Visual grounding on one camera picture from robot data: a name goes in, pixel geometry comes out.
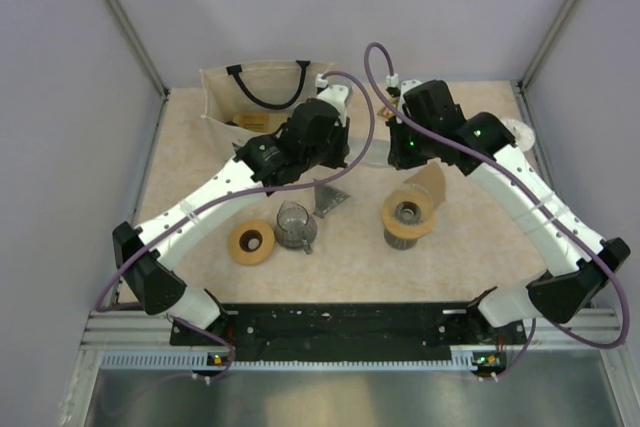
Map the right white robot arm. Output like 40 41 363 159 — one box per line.
386 75 631 343

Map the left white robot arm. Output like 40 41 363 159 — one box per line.
112 84 351 344

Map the grey glass carafe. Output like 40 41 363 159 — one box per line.
384 230 419 251

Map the white tape roll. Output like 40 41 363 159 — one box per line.
502 118 536 152

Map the glass carafe with handle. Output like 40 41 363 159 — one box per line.
274 201 318 255

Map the grey glass dripper cone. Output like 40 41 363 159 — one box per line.
313 184 350 219

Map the clear glass dripper cone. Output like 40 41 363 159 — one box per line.
391 184 435 225

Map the red yellow candy packet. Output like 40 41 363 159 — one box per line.
377 104 395 119

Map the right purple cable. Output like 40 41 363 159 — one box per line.
363 42 630 381

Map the brown box in bag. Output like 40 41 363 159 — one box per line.
232 112 289 133

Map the brown paper coffee filter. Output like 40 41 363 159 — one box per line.
404 163 446 209

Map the grey slotted cable duct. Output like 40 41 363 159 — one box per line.
99 345 506 372

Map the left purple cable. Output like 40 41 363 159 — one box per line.
94 70 376 388

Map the white paper coffee filter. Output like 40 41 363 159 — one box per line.
345 136 390 168

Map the purple cable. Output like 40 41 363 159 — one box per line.
94 70 376 388
363 42 630 381

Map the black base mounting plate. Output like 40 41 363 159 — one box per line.
169 301 529 362

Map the beige canvas tote bag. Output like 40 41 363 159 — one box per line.
200 60 334 159

